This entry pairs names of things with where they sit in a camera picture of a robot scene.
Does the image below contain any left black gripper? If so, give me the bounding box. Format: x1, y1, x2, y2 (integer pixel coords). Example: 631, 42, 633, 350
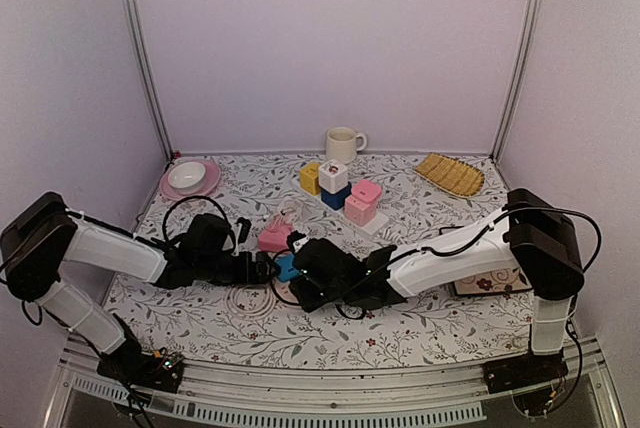
196, 251, 282, 288

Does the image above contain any blue plug adapter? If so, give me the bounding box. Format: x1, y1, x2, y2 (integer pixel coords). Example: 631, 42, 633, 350
275, 254, 300, 283

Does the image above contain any round pink socket with cord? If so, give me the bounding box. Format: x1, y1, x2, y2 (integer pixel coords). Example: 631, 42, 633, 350
222, 280, 303, 321

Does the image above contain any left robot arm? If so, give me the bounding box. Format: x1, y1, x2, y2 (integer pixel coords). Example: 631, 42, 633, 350
1, 192, 274, 382

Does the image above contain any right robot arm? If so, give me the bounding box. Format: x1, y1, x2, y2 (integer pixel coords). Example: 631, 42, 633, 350
290, 189, 586, 384

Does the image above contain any pink cube socket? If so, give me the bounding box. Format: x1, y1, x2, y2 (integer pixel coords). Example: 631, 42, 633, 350
344, 195, 377, 226

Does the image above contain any dark blue cube socket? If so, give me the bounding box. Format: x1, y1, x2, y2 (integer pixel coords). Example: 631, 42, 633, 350
321, 182, 351, 210

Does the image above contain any pink plug adapter on top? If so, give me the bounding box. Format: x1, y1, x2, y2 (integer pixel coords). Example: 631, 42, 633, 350
351, 179, 382, 204

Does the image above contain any yellow cube socket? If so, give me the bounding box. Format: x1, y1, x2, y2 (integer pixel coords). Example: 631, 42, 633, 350
299, 162, 321, 196

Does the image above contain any white cube socket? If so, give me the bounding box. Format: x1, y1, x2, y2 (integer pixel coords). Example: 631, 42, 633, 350
318, 159, 348, 194

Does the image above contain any pink flat power strip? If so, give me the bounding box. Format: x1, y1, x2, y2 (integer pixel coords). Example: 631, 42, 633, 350
258, 225, 293, 253

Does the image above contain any floral table cloth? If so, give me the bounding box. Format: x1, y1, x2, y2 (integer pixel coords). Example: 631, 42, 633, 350
104, 154, 532, 370

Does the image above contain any pink plate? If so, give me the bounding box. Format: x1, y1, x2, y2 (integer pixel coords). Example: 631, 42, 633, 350
159, 160, 221, 201

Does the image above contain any white bowl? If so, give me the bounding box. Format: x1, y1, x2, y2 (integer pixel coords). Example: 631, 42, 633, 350
168, 162, 206, 193

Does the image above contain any cream ceramic mug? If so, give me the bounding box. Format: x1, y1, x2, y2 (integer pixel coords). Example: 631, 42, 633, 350
325, 127, 368, 165

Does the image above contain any yellow woven tray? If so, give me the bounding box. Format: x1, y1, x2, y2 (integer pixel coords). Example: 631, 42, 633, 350
414, 153, 485, 198

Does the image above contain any floral square coaster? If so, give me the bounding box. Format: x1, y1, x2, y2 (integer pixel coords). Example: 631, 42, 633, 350
453, 268, 532, 297

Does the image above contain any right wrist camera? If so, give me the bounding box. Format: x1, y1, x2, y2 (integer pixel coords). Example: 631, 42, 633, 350
287, 231, 310, 254

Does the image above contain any white charger with cable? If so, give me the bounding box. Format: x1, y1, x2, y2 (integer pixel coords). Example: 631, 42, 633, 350
271, 198, 303, 229

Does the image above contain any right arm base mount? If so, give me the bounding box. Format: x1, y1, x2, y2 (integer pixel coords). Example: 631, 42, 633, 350
482, 349, 568, 394

